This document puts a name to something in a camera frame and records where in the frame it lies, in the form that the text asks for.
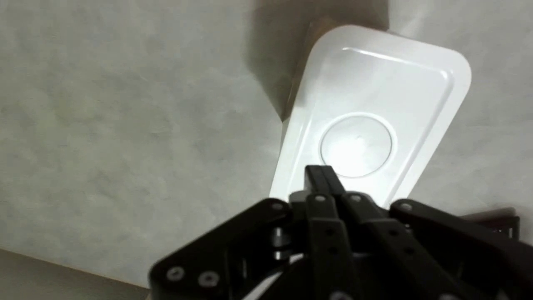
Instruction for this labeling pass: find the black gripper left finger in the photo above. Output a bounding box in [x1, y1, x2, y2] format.
[148, 166, 362, 300]

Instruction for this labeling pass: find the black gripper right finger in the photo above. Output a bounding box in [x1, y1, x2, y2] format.
[323, 166, 533, 300]

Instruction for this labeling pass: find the white rectangular container lid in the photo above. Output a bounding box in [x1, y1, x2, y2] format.
[268, 24, 472, 212]

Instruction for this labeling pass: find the clear plastic storage container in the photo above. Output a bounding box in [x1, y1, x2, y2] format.
[281, 16, 339, 124]

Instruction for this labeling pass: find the black remote control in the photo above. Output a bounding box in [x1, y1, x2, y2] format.
[467, 207, 521, 242]

